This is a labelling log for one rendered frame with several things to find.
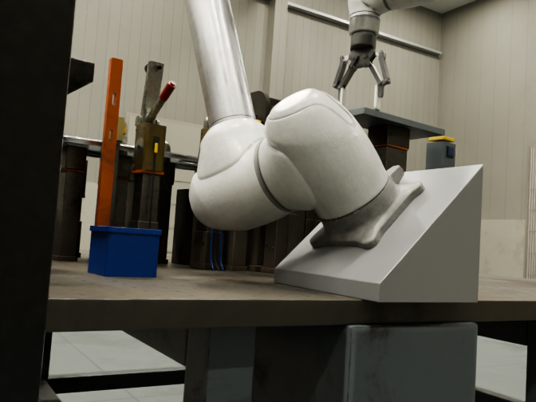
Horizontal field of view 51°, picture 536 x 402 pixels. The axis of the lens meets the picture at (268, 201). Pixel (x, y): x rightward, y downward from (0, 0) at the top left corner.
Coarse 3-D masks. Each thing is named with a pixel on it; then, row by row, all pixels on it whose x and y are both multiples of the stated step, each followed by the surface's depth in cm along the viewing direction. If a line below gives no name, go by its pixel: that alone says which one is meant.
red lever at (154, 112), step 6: (168, 84) 135; (174, 84) 135; (168, 90) 136; (162, 96) 137; (168, 96) 137; (156, 102) 140; (162, 102) 139; (156, 108) 140; (150, 114) 142; (156, 114) 142; (150, 120) 143
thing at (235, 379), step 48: (48, 336) 206; (144, 336) 103; (192, 336) 86; (240, 336) 84; (528, 336) 131; (48, 384) 199; (96, 384) 216; (144, 384) 226; (192, 384) 84; (240, 384) 83; (528, 384) 130
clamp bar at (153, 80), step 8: (152, 64) 142; (160, 64) 143; (152, 72) 142; (160, 72) 144; (152, 80) 143; (160, 80) 144; (144, 88) 144; (152, 88) 143; (160, 88) 144; (144, 96) 143; (152, 96) 143; (144, 104) 143; (152, 104) 144; (144, 112) 143; (144, 120) 143
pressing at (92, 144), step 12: (72, 144) 148; (84, 144) 147; (96, 144) 140; (120, 144) 144; (96, 156) 163; (132, 156) 164; (168, 156) 152; (180, 156) 154; (192, 156) 157; (180, 168) 178; (192, 168) 179
